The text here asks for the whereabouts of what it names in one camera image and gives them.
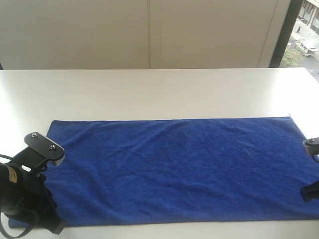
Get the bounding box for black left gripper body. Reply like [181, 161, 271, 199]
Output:
[0, 163, 66, 235]

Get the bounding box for blue microfiber towel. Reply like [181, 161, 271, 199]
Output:
[8, 114, 319, 229]

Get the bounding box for white van outside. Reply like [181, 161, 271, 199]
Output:
[297, 41, 319, 57]

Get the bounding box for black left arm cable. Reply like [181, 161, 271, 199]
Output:
[0, 211, 38, 239]

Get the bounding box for dark window frame post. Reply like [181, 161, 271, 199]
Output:
[269, 0, 303, 68]

